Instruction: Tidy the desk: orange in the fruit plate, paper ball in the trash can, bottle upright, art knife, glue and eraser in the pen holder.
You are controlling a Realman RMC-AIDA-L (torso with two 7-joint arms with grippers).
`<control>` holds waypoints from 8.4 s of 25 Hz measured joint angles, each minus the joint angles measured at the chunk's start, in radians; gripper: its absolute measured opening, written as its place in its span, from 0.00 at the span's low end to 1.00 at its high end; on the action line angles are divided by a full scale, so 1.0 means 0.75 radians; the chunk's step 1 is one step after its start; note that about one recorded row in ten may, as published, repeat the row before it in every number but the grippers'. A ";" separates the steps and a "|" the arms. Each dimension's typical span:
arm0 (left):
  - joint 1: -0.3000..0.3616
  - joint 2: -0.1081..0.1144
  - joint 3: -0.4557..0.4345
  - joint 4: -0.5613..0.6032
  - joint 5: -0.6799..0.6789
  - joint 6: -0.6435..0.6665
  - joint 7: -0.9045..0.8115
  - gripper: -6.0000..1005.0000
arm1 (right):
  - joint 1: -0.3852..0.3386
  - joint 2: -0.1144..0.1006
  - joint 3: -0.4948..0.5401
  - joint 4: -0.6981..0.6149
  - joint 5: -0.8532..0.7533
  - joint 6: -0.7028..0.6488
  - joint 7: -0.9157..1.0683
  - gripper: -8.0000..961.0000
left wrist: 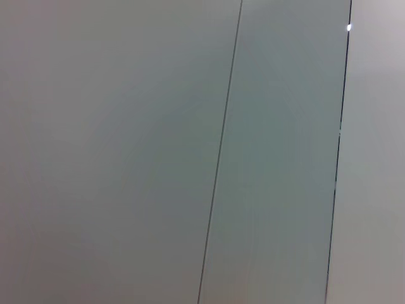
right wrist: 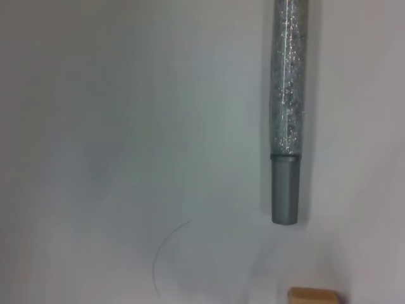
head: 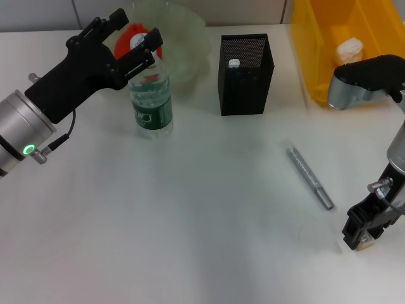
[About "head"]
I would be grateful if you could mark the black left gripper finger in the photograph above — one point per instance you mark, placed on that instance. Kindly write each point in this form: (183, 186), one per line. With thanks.
(118, 19)
(154, 39)

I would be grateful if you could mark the yellow plastic bin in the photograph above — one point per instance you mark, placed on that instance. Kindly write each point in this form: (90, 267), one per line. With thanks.
(316, 47)

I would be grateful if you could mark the white paper ball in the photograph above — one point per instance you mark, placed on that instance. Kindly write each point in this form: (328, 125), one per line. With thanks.
(349, 50)

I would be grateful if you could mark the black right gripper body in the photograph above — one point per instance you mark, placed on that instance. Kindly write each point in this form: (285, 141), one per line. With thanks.
(394, 190)

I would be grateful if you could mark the green glass fruit plate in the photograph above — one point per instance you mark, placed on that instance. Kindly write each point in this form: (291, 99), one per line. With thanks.
(186, 41)

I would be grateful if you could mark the grey pen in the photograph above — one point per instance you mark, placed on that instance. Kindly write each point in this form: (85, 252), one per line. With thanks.
(307, 172)

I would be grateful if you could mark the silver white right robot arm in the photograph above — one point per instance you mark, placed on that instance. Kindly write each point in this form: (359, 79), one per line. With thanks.
(364, 79)

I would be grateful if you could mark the clear green-label water bottle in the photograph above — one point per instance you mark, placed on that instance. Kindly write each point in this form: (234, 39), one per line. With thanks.
(152, 107)

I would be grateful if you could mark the black mesh pen holder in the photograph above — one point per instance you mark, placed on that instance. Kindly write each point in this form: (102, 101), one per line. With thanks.
(243, 95)

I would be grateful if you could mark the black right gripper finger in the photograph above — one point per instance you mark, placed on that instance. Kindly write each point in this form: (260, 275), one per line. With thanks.
(384, 226)
(356, 221)

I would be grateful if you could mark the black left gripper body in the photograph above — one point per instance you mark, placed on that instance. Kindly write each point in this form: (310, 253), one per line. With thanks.
(82, 76)

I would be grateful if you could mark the red tomato ball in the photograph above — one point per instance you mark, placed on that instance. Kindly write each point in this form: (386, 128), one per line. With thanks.
(123, 41)

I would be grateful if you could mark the beige eraser with barcode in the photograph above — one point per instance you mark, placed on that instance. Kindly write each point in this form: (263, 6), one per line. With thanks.
(367, 243)

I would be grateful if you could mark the green utility knife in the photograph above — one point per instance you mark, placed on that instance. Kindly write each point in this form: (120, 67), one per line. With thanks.
(234, 63)

